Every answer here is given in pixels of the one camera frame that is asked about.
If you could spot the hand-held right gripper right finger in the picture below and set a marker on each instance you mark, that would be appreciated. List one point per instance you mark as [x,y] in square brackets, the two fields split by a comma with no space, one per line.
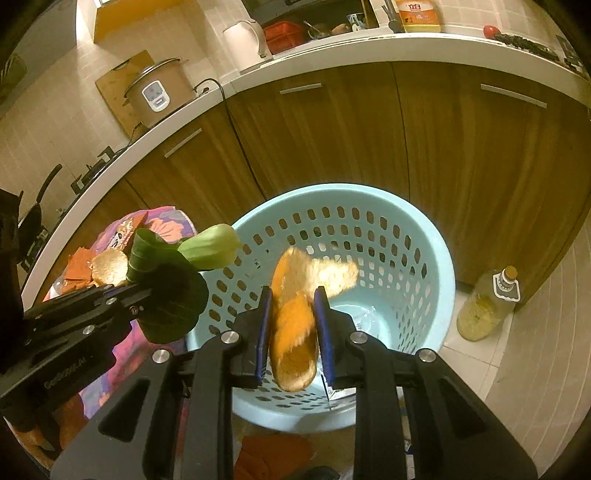
[323,332]

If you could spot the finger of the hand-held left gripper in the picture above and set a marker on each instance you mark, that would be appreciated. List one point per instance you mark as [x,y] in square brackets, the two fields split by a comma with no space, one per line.
[101,318]
[92,297]

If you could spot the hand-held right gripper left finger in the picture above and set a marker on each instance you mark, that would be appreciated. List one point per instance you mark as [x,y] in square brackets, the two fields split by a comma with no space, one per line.
[263,332]

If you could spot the green bok choy leaf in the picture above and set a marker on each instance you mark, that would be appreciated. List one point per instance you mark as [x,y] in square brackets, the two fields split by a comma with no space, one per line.
[171,300]

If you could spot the light blue plastic basket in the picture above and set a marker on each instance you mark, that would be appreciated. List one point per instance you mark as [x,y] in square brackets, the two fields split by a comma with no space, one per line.
[392,258]

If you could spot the orange snack packet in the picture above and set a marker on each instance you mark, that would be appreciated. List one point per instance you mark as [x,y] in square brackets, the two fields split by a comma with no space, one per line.
[76,272]

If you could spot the brown printed snack wrapper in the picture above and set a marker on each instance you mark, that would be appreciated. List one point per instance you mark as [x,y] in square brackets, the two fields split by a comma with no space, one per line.
[121,233]

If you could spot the black wok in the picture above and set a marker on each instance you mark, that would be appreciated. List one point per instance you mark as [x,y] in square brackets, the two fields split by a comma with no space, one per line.
[32,221]

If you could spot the floral cloth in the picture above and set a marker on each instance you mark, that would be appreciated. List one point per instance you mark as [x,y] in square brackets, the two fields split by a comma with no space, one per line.
[168,226]

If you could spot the black gas stove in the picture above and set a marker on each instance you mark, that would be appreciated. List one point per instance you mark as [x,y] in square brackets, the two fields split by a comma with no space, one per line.
[99,161]

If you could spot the cooking oil bottle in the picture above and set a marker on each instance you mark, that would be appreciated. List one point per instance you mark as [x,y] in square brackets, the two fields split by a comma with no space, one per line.
[480,309]

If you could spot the beige rice cooker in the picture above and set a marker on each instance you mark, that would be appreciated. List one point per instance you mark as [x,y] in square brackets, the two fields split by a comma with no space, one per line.
[157,94]

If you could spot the wooden cutting board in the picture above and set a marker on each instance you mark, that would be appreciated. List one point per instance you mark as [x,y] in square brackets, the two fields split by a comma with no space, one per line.
[115,83]

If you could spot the ventilation grille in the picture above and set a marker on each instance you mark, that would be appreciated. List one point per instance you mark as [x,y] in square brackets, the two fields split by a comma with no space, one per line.
[11,76]

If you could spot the white electric kettle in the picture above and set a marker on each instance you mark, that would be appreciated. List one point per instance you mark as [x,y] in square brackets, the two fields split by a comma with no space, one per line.
[242,41]

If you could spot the red plastic basket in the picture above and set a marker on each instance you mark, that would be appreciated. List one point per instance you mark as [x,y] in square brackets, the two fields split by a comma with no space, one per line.
[284,34]

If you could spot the small dark bowl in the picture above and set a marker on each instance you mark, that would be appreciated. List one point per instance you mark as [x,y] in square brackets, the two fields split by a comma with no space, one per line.
[316,31]

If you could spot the printed cup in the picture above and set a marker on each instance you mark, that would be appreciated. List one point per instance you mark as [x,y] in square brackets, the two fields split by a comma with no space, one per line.
[354,21]

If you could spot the yellow detergent bottle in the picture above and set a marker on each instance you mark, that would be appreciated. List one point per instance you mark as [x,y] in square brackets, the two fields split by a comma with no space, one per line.
[418,14]

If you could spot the red tomato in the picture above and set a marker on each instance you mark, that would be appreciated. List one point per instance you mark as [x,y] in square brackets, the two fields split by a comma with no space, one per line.
[491,31]

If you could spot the dark cloth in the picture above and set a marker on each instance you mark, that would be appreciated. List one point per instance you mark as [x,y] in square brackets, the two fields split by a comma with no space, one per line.
[521,42]

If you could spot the white wall cabinet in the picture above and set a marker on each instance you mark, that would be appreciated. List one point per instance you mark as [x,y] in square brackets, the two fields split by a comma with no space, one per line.
[120,21]

